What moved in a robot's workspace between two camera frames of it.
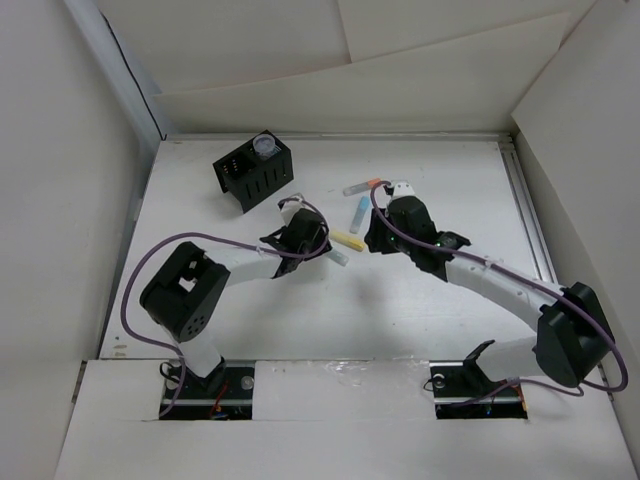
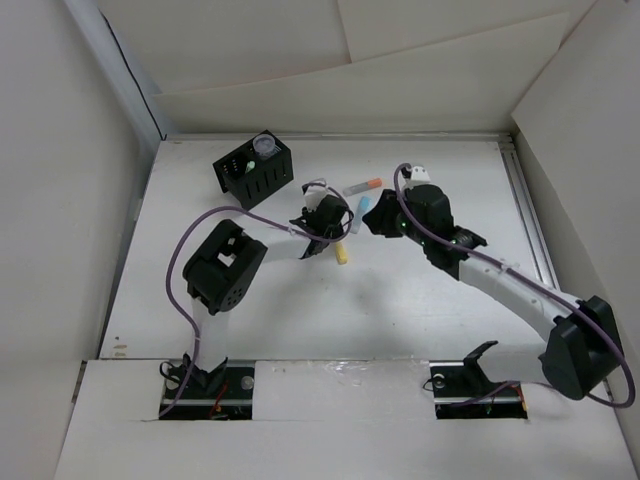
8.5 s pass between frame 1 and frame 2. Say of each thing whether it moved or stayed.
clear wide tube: stayed
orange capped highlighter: stayed
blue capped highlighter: stayed
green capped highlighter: moved
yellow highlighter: moved
